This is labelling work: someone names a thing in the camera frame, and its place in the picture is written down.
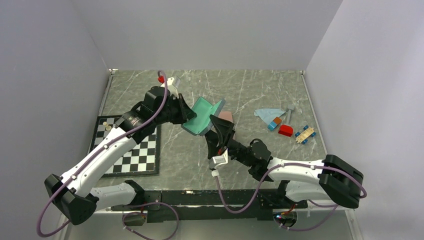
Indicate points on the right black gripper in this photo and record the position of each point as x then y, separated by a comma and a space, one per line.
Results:
226, 129

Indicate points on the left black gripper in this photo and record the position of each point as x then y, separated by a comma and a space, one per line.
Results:
186, 113

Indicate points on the grey blue glasses case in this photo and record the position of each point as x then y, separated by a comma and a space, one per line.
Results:
201, 124

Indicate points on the pink glasses case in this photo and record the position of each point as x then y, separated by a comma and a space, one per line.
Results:
227, 116

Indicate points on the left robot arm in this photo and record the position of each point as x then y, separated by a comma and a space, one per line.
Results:
74, 192

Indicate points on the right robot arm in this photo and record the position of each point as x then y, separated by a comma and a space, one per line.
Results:
331, 178

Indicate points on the blue orange toy block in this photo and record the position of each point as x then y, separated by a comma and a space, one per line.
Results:
274, 123

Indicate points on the black white chessboard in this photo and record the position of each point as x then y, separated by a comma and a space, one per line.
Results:
143, 159

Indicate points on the red toy block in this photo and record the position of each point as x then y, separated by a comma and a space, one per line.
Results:
286, 130

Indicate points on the grey toy hammer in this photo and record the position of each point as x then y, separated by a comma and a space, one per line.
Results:
290, 109

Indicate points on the wooden toy car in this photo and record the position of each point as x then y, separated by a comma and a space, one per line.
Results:
302, 137

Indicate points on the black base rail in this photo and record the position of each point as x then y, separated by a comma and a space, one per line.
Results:
207, 205

